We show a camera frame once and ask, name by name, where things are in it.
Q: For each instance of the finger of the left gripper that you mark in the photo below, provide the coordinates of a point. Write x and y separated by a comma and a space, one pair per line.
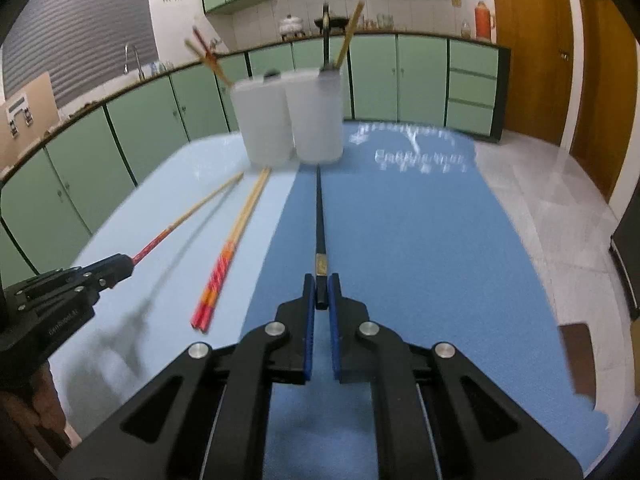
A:
42, 284
98, 276

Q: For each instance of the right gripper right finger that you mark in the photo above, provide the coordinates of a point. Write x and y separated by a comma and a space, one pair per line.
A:
436, 414

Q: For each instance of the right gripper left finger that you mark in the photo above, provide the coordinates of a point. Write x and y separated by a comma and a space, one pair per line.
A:
206, 414

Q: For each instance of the black plastic spoon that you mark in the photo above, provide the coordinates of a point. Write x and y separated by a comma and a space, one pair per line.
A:
271, 73

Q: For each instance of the red patterned bamboo chopstick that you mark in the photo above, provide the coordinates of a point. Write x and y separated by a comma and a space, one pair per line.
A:
207, 52

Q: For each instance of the black chopstick gold band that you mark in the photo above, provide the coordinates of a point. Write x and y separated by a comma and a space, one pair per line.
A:
326, 37

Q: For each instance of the green lower kitchen cabinets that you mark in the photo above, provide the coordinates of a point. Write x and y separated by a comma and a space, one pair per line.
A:
60, 189

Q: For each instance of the person's left hand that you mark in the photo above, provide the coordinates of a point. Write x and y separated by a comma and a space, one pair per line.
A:
42, 408

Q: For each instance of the light blue table mat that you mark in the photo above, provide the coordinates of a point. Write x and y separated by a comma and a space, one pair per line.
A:
144, 322

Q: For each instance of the wooden chair seat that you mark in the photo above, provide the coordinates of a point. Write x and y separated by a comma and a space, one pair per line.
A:
579, 354

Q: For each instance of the cardboard box with scale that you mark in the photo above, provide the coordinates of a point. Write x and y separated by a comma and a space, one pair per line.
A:
26, 117

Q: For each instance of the dark blue table mat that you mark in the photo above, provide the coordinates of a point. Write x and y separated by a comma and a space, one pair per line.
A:
414, 232

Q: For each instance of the black oven cabinet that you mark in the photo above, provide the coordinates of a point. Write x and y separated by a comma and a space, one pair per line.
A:
625, 247

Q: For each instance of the grey window blind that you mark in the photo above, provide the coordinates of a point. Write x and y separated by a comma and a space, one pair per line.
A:
81, 44

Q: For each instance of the white double utensil holder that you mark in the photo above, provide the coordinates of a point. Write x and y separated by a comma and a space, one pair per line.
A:
299, 114

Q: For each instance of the white enamel pot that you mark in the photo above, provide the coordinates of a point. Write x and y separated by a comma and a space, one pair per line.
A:
291, 27

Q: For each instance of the black wok with lid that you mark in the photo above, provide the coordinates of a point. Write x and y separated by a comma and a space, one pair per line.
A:
337, 24

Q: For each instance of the right wooden door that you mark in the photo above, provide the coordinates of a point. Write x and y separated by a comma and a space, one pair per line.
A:
609, 94

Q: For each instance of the wooden door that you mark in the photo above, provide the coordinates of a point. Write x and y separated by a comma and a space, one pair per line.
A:
609, 94
540, 35

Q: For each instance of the glass jar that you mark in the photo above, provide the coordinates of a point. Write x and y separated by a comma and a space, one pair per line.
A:
465, 30

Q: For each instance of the orange thermos flask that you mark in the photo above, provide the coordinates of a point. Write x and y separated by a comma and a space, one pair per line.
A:
485, 23

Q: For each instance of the left wooden door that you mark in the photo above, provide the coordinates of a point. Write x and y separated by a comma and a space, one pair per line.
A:
540, 35

